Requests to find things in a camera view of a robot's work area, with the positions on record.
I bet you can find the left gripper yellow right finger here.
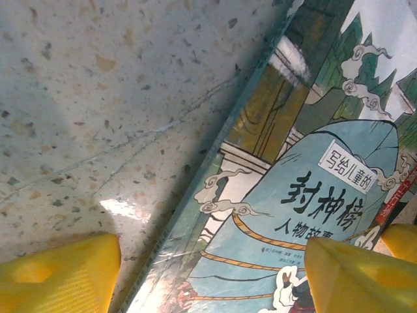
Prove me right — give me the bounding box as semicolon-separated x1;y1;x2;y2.
304;223;417;313

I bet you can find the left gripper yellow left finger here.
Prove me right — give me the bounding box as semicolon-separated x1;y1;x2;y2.
0;233;122;313

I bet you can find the illustrated Chinese children's book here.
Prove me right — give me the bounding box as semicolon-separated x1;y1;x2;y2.
119;0;417;313

